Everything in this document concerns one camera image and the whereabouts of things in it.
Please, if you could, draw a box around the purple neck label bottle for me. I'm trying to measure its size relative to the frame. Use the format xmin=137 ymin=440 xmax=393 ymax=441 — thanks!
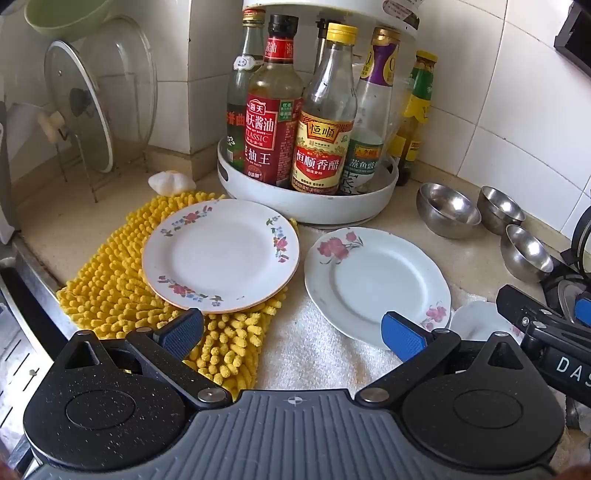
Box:
xmin=341 ymin=27 xmax=402 ymax=197

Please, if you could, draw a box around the pink flower white plate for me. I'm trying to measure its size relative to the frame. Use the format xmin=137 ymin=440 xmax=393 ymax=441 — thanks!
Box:
xmin=304 ymin=227 xmax=452 ymax=350

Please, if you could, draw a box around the small white dish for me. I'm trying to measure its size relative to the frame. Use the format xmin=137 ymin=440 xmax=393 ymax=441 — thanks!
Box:
xmin=449 ymin=300 xmax=525 ymax=344

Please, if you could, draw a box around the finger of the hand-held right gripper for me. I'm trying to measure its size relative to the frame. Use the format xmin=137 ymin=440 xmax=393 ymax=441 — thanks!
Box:
xmin=496 ymin=284 xmax=591 ymax=340
xmin=541 ymin=251 xmax=591 ymax=324

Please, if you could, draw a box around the green bowl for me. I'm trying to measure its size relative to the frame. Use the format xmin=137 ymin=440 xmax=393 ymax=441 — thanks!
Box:
xmin=24 ymin=0 xmax=112 ymax=42

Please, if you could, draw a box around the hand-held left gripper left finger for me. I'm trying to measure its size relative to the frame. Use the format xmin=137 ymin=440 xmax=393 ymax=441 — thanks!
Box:
xmin=62 ymin=308 xmax=232 ymax=409

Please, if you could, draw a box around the white garlic bulb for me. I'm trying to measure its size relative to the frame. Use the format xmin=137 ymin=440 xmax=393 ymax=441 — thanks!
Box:
xmin=148 ymin=171 xmax=197 ymax=197

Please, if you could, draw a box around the black round object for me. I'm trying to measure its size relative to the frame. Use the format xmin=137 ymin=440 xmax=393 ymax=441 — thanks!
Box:
xmin=570 ymin=213 xmax=591 ymax=278

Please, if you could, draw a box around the yellow chenille mat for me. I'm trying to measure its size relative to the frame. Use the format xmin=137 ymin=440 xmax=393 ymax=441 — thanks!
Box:
xmin=56 ymin=193 xmax=298 ymax=400

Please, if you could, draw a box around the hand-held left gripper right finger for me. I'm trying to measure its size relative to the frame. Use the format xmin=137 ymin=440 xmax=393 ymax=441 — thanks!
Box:
xmin=353 ymin=311 xmax=525 ymax=409

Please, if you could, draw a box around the green cap yellow label bottle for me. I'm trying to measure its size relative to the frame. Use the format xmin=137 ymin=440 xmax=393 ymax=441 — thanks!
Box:
xmin=388 ymin=51 xmax=438 ymax=185

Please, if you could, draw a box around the cream plastic knob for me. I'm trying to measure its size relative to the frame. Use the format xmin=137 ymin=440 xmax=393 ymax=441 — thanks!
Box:
xmin=38 ymin=111 xmax=65 ymax=140

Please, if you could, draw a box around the red label soy sauce bottle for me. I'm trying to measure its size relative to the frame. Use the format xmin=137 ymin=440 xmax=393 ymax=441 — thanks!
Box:
xmin=244 ymin=15 xmax=305 ymax=188

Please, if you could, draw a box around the green label clear bottle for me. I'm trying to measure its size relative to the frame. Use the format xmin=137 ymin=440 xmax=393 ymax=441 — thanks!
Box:
xmin=226 ymin=8 xmax=267 ymax=171

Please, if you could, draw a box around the floral rim white plate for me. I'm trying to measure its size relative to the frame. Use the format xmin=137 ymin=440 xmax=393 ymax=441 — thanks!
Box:
xmin=141 ymin=198 xmax=301 ymax=315

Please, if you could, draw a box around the black wall rack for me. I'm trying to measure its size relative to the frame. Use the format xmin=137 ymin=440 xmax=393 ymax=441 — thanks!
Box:
xmin=553 ymin=0 xmax=591 ymax=79

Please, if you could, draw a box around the yellow cap vinegar bottle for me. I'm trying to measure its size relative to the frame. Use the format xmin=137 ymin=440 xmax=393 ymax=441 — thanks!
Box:
xmin=291 ymin=23 xmax=358 ymax=195

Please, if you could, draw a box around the large glass pot lid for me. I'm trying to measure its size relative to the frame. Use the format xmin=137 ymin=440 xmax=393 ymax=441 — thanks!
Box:
xmin=78 ymin=16 xmax=158 ymax=153

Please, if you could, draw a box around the wire lid rack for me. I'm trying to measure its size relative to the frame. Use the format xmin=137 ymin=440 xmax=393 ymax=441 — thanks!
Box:
xmin=51 ymin=124 xmax=148 ymax=204

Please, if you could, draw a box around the white rotating condiment rack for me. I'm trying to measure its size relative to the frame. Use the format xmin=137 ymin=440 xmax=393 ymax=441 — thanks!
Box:
xmin=217 ymin=0 xmax=422 ymax=226

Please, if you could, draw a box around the white rimmed glass pot lid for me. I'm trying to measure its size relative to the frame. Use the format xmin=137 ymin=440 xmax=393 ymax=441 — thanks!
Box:
xmin=44 ymin=41 xmax=115 ymax=174

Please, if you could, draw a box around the black cap bottle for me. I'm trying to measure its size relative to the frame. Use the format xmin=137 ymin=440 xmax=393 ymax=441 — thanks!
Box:
xmin=314 ymin=21 xmax=342 ymax=75

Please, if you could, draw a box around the white towel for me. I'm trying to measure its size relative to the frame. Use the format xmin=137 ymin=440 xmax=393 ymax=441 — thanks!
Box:
xmin=252 ymin=277 xmax=485 ymax=393

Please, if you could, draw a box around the stainless steel stove top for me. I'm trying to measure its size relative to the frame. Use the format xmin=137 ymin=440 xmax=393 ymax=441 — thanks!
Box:
xmin=0 ymin=240 xmax=88 ymax=480

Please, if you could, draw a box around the stainless steel bowl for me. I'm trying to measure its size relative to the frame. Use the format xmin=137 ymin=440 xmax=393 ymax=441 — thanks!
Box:
xmin=416 ymin=182 xmax=482 ymax=239
xmin=477 ymin=185 xmax=526 ymax=236
xmin=501 ymin=224 xmax=555 ymax=283

